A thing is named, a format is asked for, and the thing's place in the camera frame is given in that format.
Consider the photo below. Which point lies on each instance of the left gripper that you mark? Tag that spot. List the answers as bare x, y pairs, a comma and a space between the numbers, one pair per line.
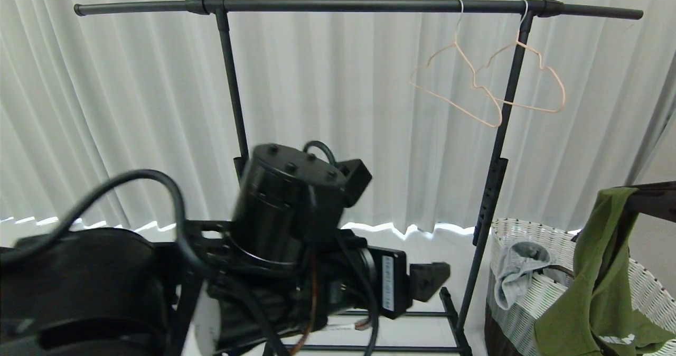
391, 284

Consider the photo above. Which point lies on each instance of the green printed shirt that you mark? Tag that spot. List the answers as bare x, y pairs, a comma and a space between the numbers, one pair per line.
607, 271

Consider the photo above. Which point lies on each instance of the pink clothes hanger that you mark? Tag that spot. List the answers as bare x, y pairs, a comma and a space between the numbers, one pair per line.
528, 106
449, 101

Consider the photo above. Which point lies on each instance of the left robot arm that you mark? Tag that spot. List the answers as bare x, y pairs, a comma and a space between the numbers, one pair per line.
79, 292

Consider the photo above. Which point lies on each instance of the white laundry basket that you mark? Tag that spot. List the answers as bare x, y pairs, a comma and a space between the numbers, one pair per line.
520, 324

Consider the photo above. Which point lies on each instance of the black clothes rack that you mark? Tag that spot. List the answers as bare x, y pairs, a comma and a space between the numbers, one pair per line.
343, 5

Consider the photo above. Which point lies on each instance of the pale grey garment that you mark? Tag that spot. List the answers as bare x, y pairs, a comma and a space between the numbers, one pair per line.
520, 277

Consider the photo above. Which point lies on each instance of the white curtain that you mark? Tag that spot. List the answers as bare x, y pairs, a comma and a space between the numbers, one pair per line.
132, 81

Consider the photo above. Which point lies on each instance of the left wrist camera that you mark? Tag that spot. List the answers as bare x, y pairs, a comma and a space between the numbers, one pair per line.
356, 179

